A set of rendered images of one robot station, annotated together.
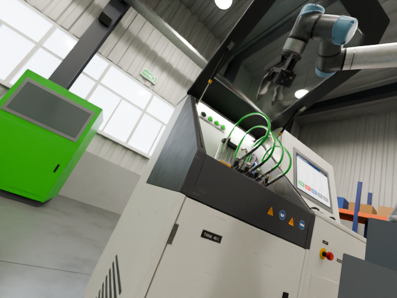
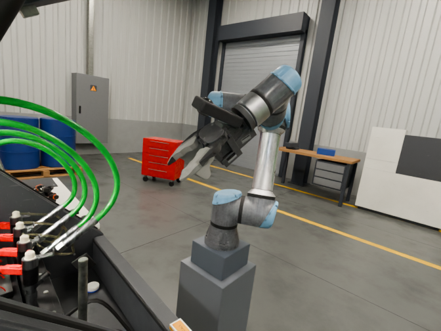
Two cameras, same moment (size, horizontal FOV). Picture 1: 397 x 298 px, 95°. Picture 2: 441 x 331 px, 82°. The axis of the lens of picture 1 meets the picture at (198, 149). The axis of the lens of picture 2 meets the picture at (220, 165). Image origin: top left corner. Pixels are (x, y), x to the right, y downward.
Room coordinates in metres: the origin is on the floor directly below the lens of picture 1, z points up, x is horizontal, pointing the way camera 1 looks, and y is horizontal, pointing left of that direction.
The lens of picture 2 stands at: (0.82, 0.35, 1.43)
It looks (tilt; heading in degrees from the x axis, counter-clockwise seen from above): 11 degrees down; 247
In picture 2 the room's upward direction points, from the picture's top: 7 degrees clockwise
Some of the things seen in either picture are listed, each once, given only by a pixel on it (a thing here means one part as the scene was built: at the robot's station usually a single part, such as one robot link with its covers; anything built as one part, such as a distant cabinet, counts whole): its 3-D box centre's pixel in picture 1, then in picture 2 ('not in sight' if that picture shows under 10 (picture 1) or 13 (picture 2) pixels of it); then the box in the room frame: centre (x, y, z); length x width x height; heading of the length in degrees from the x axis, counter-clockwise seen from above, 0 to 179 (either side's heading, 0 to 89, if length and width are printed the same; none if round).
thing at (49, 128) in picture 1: (42, 141); not in sight; (2.93, 2.28, 0.81); 1.05 x 0.81 x 1.62; 112
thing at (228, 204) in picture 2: not in sight; (228, 205); (0.38, -0.56, 1.07); 0.13 x 0.12 x 0.14; 147
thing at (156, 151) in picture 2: not in sight; (163, 161); (-0.07, -4.60, 0.43); 0.70 x 0.46 x 0.86; 143
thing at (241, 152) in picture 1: (243, 162); not in sight; (1.31, -0.35, 1.20); 0.13 x 0.03 x 0.31; 112
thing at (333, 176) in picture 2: not in sight; (312, 170); (-3.07, -3.76, 0.52); 1.60 x 0.70 x 1.03; 118
